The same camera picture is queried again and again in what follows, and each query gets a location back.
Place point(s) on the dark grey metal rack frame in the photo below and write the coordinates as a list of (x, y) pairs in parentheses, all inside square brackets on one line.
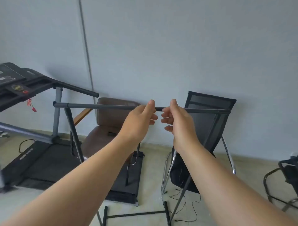
[(104, 106)]

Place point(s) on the black treadmill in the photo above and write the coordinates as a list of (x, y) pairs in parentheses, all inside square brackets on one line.
[(46, 163)]

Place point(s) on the brown leather chair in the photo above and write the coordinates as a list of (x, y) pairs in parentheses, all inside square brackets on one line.
[(111, 116)]

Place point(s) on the person's right forearm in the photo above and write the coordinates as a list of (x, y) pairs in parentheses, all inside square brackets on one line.
[(223, 186)]

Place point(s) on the black mesh chrome chair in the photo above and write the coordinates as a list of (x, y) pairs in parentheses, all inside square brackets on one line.
[(209, 100)]

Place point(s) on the person's right hand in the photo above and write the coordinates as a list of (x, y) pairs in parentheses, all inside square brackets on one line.
[(182, 127)]

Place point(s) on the person's right middle finger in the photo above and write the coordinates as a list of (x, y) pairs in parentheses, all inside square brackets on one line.
[(166, 120)]

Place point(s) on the person's left middle finger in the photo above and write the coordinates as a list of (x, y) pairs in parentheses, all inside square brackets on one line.
[(152, 122)]

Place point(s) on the person's right thumb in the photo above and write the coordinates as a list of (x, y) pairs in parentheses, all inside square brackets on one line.
[(174, 105)]

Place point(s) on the person's left hand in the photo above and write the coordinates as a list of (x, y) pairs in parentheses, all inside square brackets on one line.
[(136, 123)]

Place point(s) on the person's left thumb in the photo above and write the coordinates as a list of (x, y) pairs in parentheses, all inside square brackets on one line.
[(149, 106)]

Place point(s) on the person's left forearm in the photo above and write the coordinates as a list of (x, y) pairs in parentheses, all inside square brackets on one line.
[(76, 181)]

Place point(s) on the grey wall conduit pipe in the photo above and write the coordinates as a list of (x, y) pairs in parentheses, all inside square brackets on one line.
[(85, 39)]

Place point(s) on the black metal frame chair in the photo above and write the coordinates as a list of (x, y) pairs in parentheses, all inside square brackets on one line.
[(289, 172)]

